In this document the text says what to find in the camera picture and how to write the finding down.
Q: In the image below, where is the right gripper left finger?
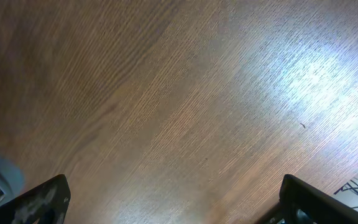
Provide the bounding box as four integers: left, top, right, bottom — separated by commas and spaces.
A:
0, 174, 71, 224

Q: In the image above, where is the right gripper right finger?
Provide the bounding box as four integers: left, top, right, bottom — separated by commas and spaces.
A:
256, 174, 358, 224

